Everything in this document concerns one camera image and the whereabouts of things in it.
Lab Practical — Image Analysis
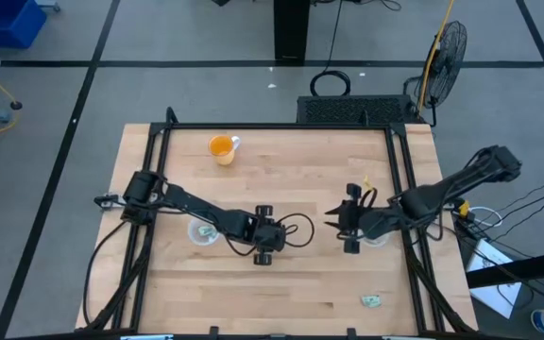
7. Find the black floor fan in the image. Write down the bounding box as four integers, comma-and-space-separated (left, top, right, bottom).
402, 20, 469, 128

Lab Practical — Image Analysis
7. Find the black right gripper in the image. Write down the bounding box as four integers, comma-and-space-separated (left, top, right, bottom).
324, 183, 373, 255

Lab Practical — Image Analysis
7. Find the white cable loop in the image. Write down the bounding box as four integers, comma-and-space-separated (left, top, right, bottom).
468, 205, 505, 230

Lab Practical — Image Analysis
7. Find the yellow ceramic mug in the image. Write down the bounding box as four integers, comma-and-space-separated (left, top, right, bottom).
207, 134, 243, 166

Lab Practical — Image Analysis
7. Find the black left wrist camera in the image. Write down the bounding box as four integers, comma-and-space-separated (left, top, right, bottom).
235, 212, 261, 241

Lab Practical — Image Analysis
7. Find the blue plastic bin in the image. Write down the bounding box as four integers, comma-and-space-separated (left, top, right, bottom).
0, 0, 48, 50

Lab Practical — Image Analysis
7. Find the black rectangular post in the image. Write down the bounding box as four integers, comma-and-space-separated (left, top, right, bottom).
273, 0, 312, 66

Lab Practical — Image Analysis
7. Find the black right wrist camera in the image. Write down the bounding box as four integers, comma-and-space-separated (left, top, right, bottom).
359, 210, 392, 240

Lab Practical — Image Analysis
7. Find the black perforated metal box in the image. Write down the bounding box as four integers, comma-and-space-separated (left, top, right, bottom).
296, 94, 420, 126

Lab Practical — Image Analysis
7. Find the clear plastic deli container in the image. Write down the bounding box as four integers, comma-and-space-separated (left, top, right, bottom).
187, 216, 222, 247
361, 232, 391, 248

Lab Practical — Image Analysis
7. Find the yellow hanging cable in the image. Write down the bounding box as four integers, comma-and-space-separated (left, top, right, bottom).
415, 0, 456, 114

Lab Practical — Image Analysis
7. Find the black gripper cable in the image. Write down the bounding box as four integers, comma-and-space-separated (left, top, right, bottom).
360, 187, 380, 210
275, 212, 316, 249

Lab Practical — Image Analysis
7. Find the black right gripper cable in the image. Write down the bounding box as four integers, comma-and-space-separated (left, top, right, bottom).
360, 187, 380, 210

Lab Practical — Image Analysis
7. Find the white paper booklet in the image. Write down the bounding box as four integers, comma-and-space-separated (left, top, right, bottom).
465, 238, 523, 320

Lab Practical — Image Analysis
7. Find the black metal beam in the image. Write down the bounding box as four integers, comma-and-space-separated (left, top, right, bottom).
465, 247, 544, 290

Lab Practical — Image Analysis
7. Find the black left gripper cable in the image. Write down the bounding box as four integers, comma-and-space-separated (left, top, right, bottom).
275, 212, 316, 249

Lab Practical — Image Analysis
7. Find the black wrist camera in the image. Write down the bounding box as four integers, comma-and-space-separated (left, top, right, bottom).
359, 210, 392, 240
235, 212, 261, 241

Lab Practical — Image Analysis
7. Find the black coiled cable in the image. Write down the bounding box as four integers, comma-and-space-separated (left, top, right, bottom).
309, 0, 352, 98

